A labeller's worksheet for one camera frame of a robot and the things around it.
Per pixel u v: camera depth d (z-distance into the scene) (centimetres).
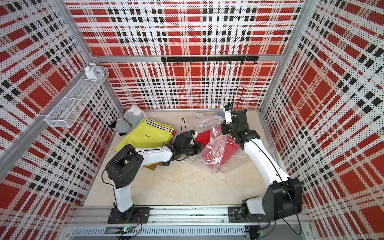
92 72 80
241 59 88
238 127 61
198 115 113
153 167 86
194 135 86
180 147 73
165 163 87
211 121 82
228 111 70
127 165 50
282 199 40
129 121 105
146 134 91
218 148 81
